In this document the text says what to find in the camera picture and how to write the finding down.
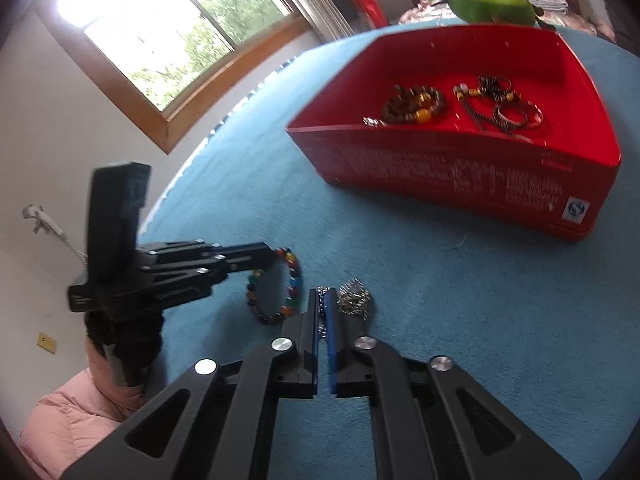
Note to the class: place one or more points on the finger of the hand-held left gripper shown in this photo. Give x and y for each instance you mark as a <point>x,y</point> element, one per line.
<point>200,250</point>
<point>190,285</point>

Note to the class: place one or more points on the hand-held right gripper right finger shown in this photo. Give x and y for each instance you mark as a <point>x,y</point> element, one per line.
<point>330,355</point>

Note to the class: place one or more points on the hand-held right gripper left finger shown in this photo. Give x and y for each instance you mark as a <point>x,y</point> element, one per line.
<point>312,340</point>

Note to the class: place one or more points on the red plastic box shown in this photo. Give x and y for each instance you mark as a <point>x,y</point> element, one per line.
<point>450,175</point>

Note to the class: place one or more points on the small silver trinket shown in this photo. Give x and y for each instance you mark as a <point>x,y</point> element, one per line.
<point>372,121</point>

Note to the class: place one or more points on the person's left forearm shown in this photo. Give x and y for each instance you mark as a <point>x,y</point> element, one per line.
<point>70,420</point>

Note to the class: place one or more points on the person's left hand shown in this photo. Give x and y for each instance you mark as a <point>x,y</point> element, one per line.
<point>140,340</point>

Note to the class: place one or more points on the blue blanket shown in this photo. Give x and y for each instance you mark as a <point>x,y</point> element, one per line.
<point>500,310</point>

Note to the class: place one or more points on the wooden framed window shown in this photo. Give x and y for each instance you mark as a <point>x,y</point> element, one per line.
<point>150,35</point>

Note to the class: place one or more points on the red bag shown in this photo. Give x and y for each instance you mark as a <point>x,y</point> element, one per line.
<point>372,10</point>

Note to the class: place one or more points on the floral bedsheet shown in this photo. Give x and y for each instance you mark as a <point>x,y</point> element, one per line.
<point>425,10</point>

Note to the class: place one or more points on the green avocado plush toy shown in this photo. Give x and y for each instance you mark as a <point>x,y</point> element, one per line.
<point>480,2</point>

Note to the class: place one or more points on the yellow wall socket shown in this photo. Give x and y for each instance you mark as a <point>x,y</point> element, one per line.
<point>46,343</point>

